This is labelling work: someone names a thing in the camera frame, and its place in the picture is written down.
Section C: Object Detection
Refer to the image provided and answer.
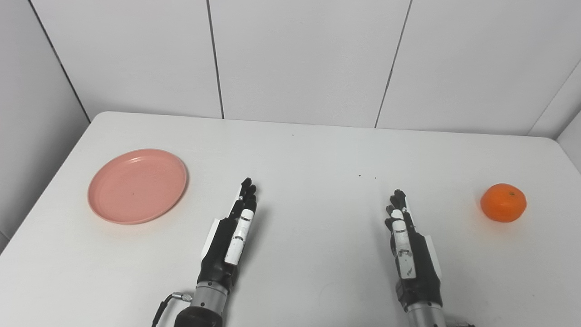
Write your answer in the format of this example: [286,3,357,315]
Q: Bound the pink plate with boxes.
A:
[88,149,188,225]

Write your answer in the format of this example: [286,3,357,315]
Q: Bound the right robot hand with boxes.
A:
[385,189,443,310]

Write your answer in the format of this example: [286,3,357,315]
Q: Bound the orange fruit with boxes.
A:
[480,183,527,223]

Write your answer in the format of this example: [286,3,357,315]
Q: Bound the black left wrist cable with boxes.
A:
[152,292,193,327]

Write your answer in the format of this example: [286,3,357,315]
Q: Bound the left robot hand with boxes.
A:
[197,178,258,293]

